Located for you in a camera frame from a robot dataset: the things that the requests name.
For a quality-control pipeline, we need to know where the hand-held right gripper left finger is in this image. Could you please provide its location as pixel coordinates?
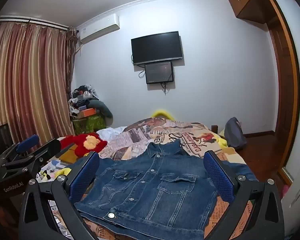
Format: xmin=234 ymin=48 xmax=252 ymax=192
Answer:
xmin=18 ymin=151 xmax=100 ymax=240

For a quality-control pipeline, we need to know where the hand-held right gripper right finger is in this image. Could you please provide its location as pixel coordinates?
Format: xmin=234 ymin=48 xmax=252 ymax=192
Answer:
xmin=203 ymin=151 xmax=285 ymax=240

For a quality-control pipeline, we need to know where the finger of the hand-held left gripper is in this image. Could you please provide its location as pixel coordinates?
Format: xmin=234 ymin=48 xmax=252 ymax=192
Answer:
xmin=4 ymin=138 xmax=62 ymax=174
xmin=0 ymin=134 xmax=40 ymax=165

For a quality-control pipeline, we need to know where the blue denim jacket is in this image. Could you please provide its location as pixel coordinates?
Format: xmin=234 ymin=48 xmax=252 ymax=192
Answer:
xmin=74 ymin=139 xmax=259 ymax=239

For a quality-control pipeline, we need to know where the pile of clothes and clutter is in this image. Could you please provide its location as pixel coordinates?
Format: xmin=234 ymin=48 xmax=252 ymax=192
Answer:
xmin=69 ymin=84 xmax=100 ymax=117

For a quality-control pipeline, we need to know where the pile of papers and booklets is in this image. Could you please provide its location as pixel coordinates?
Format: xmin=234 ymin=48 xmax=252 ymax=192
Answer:
xmin=39 ymin=158 xmax=67 ymax=180

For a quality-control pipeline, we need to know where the yellow fleece blanket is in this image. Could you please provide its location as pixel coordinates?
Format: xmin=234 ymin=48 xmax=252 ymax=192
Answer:
xmin=40 ymin=167 xmax=72 ymax=181

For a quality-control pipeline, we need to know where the dark chair back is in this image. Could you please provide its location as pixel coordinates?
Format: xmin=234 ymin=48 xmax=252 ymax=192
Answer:
xmin=0 ymin=124 xmax=13 ymax=153

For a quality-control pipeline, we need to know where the red plush toy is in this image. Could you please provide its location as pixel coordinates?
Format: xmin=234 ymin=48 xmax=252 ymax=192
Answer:
xmin=60 ymin=133 xmax=108 ymax=157

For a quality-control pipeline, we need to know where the grey backpack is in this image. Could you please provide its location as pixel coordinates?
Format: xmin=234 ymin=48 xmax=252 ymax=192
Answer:
xmin=224 ymin=117 xmax=247 ymax=148

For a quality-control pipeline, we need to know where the green patterned cabinet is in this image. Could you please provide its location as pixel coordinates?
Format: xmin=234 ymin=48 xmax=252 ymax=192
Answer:
xmin=72 ymin=116 xmax=107 ymax=135

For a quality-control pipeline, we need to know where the white cloth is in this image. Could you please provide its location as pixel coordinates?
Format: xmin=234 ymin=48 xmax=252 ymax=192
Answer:
xmin=97 ymin=127 xmax=128 ymax=140

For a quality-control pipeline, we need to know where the orange box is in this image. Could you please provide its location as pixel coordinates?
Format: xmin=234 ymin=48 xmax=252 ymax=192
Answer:
xmin=78 ymin=108 xmax=97 ymax=118

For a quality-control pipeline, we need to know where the striped red curtain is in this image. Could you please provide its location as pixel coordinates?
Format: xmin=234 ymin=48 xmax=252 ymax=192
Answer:
xmin=0 ymin=21 xmax=78 ymax=143

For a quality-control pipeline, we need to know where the newspaper printed blanket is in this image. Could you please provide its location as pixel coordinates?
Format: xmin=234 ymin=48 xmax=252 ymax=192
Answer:
xmin=47 ymin=117 xmax=255 ymax=240

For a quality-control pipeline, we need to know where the small black monitor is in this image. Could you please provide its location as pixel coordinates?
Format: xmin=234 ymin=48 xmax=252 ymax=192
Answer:
xmin=144 ymin=61 xmax=175 ymax=85

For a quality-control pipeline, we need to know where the white air conditioner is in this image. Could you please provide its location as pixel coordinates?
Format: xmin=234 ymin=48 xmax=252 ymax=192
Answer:
xmin=77 ymin=14 xmax=120 ymax=44

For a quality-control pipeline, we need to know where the wooden overhead cabinet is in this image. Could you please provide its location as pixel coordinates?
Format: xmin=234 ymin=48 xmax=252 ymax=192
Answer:
xmin=227 ymin=0 xmax=275 ymax=24

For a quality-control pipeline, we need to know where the black hanging cable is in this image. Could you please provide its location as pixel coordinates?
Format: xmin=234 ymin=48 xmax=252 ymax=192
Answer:
xmin=160 ymin=81 xmax=171 ymax=96

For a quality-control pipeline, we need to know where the curtain rail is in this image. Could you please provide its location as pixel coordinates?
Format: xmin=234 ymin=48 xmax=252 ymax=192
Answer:
xmin=0 ymin=16 xmax=77 ymax=33

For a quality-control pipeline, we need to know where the black wall television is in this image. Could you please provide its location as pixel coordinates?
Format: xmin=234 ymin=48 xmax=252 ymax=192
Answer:
xmin=131 ymin=31 xmax=183 ymax=65

